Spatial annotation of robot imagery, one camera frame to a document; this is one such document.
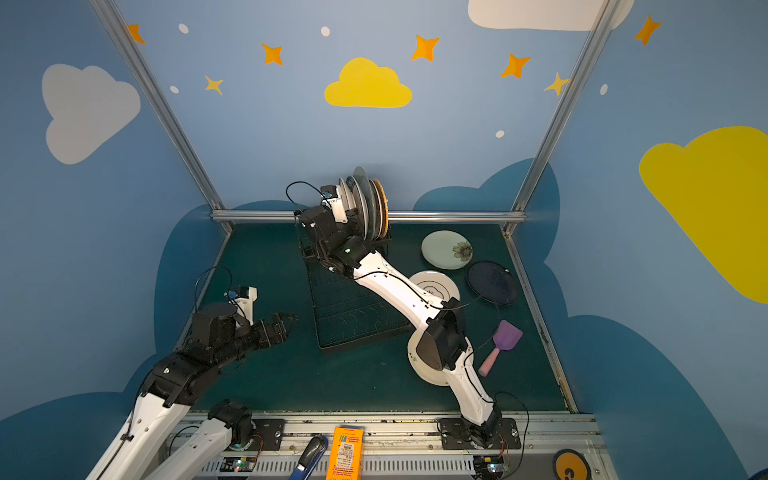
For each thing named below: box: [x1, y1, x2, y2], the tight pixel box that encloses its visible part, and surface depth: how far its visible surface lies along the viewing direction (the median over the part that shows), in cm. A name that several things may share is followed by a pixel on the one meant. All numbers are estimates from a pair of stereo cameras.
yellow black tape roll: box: [553, 449, 592, 480], surface depth 73 cm
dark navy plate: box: [466, 261, 518, 306], surface depth 107 cm
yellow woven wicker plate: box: [373, 178, 389, 240], surface depth 82 cm
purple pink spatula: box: [478, 319, 523, 377], surface depth 94 cm
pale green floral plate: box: [421, 230, 473, 270], surface depth 117 cm
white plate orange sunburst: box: [369, 179, 383, 241], surface depth 82 cm
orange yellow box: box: [326, 427, 365, 480], surface depth 69 cm
